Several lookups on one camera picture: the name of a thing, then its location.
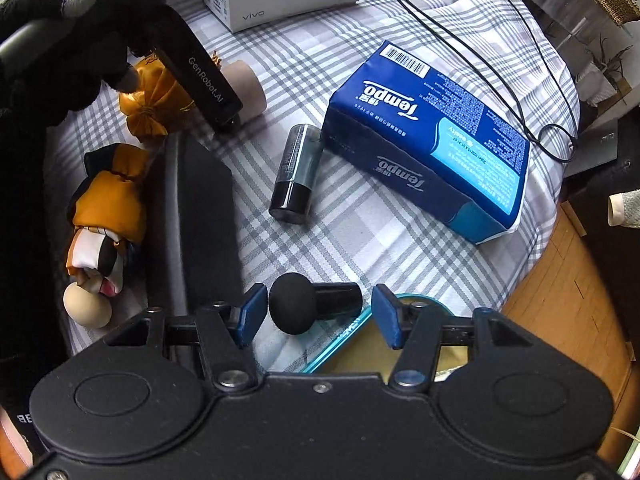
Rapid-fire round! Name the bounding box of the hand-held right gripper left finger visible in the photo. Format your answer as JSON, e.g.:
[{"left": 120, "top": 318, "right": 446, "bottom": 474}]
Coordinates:
[{"left": 102, "top": 284, "right": 268, "bottom": 393}]

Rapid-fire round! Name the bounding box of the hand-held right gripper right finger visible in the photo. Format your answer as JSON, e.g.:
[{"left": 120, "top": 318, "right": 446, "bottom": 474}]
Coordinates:
[{"left": 372, "top": 284, "right": 533, "bottom": 393}]

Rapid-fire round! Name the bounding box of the black makeup puff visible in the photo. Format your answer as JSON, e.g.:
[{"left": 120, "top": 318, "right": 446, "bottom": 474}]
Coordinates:
[{"left": 268, "top": 272, "right": 363, "bottom": 336}]

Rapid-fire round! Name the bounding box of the gold tin tray teal rim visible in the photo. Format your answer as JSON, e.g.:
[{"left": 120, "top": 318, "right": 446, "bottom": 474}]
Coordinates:
[{"left": 300, "top": 295, "right": 481, "bottom": 381}]

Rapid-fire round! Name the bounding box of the orange satin pouch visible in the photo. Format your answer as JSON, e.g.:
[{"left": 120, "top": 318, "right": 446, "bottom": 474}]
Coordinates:
[{"left": 118, "top": 52, "right": 221, "bottom": 141}]

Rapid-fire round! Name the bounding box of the orange doll figure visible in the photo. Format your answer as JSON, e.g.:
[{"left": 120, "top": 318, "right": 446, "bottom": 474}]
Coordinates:
[{"left": 66, "top": 143, "right": 151, "bottom": 297}]

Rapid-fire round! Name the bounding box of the person's left hand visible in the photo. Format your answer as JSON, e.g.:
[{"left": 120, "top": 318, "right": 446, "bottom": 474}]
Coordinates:
[{"left": 0, "top": 0, "right": 151, "bottom": 128}]

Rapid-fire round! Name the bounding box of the cardboard tube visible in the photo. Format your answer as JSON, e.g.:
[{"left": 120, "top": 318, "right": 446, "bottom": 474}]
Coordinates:
[{"left": 220, "top": 59, "right": 267, "bottom": 122}]

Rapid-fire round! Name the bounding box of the black oblong case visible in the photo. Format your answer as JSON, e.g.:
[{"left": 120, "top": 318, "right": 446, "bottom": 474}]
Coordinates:
[{"left": 147, "top": 132, "right": 247, "bottom": 321}]

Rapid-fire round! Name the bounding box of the dark cylindrical bottle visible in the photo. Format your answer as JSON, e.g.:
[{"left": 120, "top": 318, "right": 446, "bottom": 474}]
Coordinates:
[{"left": 268, "top": 123, "right": 323, "bottom": 223}]

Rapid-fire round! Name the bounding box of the blue tissue pack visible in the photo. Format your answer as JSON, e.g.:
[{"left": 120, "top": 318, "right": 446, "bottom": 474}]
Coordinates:
[{"left": 320, "top": 40, "right": 531, "bottom": 246}]

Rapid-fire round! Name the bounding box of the mint green sweater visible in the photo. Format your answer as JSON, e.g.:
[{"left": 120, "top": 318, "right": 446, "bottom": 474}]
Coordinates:
[{"left": 607, "top": 192, "right": 640, "bottom": 228}]

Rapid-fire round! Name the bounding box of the potted plant white pot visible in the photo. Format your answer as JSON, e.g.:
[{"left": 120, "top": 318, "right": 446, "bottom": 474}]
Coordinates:
[{"left": 575, "top": 35, "right": 633, "bottom": 103}]

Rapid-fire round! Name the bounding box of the black cable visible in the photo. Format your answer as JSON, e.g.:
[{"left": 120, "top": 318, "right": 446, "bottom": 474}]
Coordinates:
[{"left": 375, "top": 0, "right": 578, "bottom": 163}]

